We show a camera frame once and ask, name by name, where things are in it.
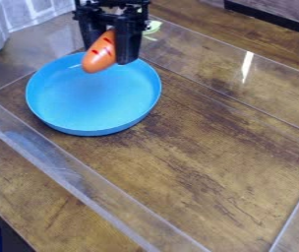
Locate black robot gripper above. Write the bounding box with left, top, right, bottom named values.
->
left=74, top=0, right=151, bottom=65

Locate orange toy carrot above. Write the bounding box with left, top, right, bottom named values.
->
left=82, top=14, right=163, bottom=74

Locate blue round tray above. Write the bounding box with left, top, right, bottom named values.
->
left=27, top=52, right=162, bottom=136

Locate black bar at back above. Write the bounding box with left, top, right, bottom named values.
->
left=225, top=0, right=299, bottom=32

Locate clear acrylic barrier wall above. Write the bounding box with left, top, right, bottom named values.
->
left=0, top=3, right=299, bottom=252

